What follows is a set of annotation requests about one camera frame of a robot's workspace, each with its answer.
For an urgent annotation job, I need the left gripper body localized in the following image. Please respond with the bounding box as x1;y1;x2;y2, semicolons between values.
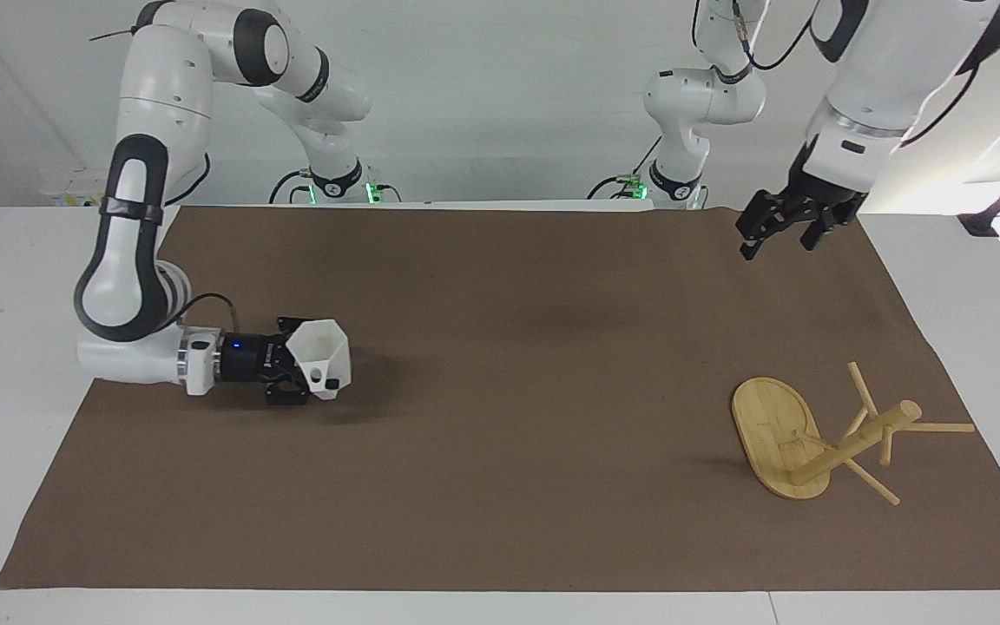
788;141;869;221

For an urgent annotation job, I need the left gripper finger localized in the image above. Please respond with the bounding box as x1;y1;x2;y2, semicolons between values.
799;205;859;253
735;188;810;261

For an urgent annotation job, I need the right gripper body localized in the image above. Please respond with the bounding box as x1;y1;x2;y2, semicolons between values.
220;332;294;385

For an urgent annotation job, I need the white faceted cup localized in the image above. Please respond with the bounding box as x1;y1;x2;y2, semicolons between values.
285;319;352;402

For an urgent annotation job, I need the wooden cup rack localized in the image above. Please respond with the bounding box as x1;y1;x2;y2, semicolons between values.
731;361;977;507

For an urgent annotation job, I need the black cable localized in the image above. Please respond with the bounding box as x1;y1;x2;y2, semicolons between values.
898;62;981;148
587;174;645;201
692;0;816;72
181;293;238;333
269;168;313;206

